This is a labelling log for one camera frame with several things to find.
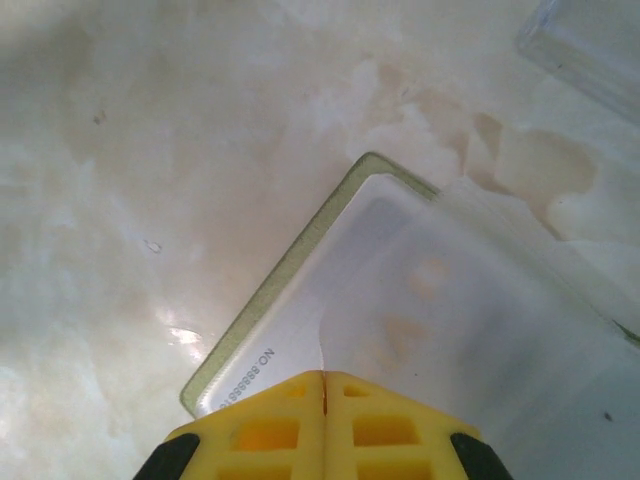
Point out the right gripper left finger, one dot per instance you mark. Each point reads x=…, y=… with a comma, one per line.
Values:
x=270, y=435

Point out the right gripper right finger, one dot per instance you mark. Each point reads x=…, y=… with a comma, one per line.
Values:
x=385, y=435

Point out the silver VIP card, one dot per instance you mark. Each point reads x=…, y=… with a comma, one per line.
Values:
x=420, y=310
x=280, y=330

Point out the green card holder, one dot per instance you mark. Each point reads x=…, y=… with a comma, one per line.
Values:
x=299, y=250

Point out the small black white box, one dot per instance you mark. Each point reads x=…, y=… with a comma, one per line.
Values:
x=590, y=50

